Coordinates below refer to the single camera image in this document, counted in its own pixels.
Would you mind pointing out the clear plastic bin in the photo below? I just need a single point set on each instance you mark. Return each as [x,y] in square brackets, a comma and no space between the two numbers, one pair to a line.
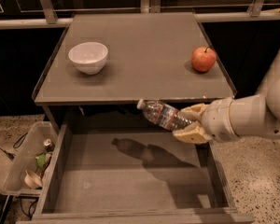
[25,160]

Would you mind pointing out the red apple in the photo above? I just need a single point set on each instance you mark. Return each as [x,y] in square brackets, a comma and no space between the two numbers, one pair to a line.
[203,59]

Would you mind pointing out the small beige cup in bin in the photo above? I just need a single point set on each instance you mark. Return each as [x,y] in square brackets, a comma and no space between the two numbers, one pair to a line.
[32,180]

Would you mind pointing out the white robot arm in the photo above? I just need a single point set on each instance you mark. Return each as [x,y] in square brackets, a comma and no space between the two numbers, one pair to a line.
[259,114]

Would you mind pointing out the white ceramic bowl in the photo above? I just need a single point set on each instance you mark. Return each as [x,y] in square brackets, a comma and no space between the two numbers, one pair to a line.
[89,57]

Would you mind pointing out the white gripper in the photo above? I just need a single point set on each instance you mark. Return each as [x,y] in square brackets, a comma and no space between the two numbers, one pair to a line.
[220,119]

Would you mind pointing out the metal can in bin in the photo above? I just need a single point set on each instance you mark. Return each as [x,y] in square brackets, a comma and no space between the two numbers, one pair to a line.
[48,145]

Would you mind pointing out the metal railing frame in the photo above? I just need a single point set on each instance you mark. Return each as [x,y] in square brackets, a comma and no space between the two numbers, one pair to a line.
[115,6]

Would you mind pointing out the grey cabinet with top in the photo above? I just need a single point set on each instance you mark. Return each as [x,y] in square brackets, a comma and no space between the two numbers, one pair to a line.
[149,57]

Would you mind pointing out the clear plastic water bottle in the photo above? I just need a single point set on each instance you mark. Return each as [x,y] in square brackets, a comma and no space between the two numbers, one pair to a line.
[163,115]

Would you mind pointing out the green item in bin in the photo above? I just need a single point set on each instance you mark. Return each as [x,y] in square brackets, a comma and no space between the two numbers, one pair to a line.
[42,160]

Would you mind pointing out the open grey top drawer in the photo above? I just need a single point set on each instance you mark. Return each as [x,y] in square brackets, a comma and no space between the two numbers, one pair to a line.
[113,168]

